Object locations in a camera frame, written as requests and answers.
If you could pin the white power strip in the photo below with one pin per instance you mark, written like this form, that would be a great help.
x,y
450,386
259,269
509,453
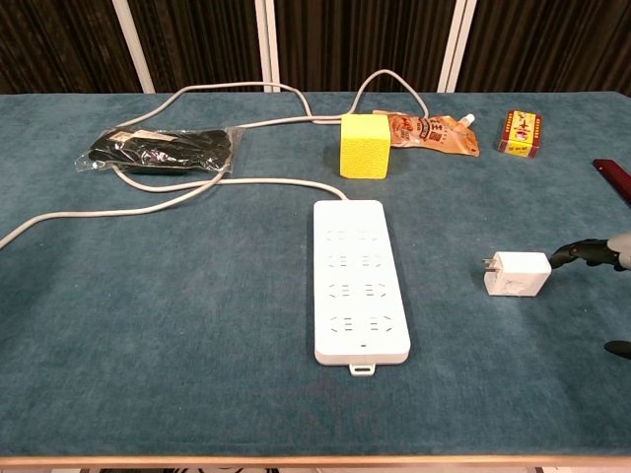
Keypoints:
x,y
360,286

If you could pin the orange spout pouch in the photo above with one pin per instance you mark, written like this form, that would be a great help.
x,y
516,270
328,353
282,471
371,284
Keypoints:
x,y
434,135

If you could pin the black items in clear bag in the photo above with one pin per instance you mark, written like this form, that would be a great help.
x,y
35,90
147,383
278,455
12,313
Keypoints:
x,y
162,148

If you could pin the dark red long box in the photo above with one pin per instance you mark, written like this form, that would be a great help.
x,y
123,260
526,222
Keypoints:
x,y
618,177

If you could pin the white charger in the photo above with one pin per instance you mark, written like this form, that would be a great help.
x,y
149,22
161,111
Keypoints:
x,y
517,276

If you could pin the white partition frame post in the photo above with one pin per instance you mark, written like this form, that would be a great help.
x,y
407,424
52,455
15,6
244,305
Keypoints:
x,y
134,44
265,44
457,44

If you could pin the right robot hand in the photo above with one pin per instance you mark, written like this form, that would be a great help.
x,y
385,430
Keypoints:
x,y
581,249

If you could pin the red yellow small box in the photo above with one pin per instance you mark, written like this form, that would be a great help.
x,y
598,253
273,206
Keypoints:
x,y
520,133

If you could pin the teal table cloth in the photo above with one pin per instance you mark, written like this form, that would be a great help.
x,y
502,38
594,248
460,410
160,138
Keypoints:
x,y
197,320

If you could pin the yellow sponge cube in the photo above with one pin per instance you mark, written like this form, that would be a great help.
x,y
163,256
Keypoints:
x,y
365,148

